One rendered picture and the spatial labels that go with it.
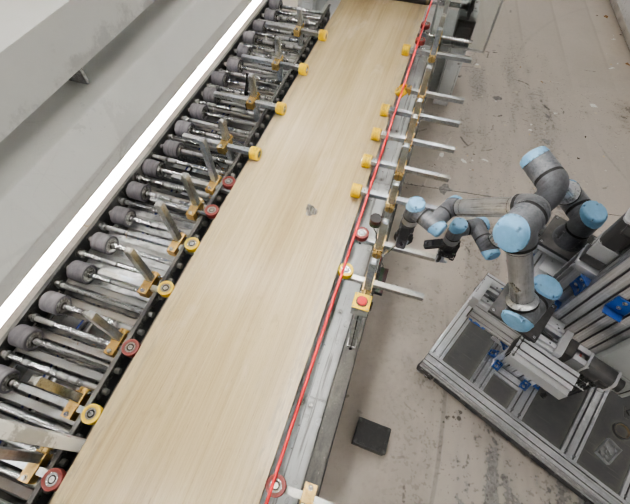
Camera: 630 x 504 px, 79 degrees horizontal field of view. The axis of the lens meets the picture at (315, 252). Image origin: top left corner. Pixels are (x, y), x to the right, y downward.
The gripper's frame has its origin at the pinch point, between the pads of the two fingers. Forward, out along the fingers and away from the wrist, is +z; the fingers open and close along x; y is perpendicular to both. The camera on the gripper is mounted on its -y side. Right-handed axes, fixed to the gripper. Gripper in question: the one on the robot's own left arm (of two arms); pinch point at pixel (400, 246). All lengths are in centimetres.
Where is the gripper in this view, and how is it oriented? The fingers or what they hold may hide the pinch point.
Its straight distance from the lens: 197.8
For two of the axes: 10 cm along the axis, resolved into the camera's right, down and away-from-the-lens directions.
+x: -9.4, -2.9, 1.6
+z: 0.1, 4.7, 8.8
